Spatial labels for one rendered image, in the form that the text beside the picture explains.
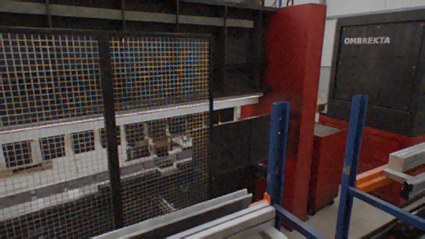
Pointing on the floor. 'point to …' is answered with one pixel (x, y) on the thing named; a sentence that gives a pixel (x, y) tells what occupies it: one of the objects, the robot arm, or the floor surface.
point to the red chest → (325, 165)
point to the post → (110, 128)
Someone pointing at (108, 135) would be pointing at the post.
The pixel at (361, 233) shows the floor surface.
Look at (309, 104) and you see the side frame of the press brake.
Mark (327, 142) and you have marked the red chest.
